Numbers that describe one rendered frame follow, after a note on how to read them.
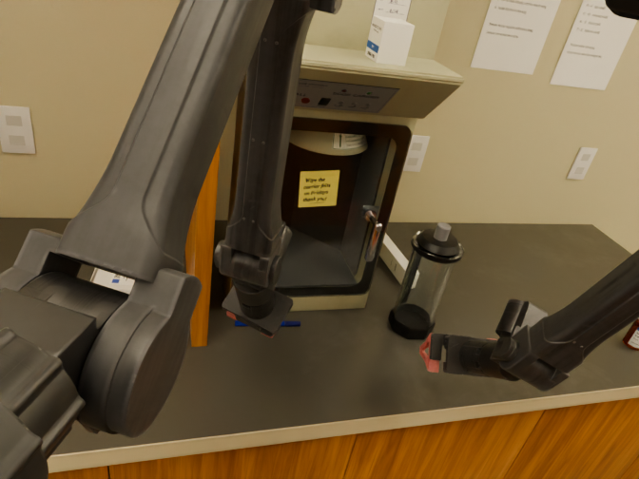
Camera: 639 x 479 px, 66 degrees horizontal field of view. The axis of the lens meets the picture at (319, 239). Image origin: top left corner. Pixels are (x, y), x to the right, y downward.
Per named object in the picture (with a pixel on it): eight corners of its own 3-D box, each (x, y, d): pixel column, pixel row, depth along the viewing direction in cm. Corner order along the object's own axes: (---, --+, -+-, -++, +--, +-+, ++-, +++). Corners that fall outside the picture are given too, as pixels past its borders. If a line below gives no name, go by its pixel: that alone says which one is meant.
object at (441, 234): (408, 239, 106) (416, 212, 103) (448, 241, 108) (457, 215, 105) (420, 263, 99) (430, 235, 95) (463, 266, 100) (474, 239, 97)
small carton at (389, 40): (364, 54, 80) (373, 14, 77) (392, 58, 81) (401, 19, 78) (376, 63, 76) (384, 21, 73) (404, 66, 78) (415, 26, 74)
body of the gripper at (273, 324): (242, 278, 85) (237, 258, 79) (294, 304, 83) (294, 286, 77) (222, 310, 82) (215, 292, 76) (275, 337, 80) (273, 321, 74)
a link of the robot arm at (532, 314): (506, 357, 70) (556, 387, 70) (534, 287, 73) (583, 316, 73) (466, 355, 81) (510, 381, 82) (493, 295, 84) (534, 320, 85)
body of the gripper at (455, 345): (442, 335, 88) (467, 336, 81) (492, 339, 90) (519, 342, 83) (440, 372, 86) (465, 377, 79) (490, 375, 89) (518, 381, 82)
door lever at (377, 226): (367, 248, 105) (356, 248, 104) (377, 209, 100) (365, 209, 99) (376, 262, 101) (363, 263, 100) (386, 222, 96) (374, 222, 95)
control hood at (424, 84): (245, 100, 82) (251, 36, 77) (419, 114, 92) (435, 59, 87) (256, 124, 73) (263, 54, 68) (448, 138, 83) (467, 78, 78)
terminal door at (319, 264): (233, 296, 104) (250, 112, 83) (367, 293, 113) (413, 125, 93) (233, 299, 103) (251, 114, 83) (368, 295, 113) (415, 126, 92)
